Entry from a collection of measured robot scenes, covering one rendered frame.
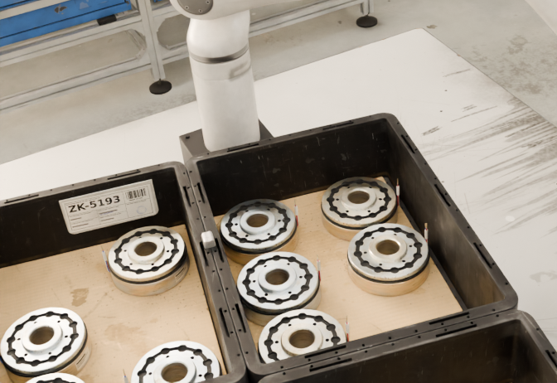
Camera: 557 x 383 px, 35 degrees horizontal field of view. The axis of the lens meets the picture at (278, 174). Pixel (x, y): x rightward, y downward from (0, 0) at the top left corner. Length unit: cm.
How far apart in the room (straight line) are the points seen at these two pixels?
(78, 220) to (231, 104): 31
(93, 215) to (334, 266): 33
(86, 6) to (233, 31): 168
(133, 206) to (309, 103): 58
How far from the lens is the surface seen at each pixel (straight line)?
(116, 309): 117
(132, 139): 169
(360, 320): 110
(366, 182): 125
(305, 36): 338
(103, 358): 112
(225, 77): 135
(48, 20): 297
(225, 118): 139
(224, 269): 104
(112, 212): 124
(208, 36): 134
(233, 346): 96
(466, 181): 151
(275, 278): 113
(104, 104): 316
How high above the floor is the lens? 164
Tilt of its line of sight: 37 degrees down
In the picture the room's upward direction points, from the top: 7 degrees counter-clockwise
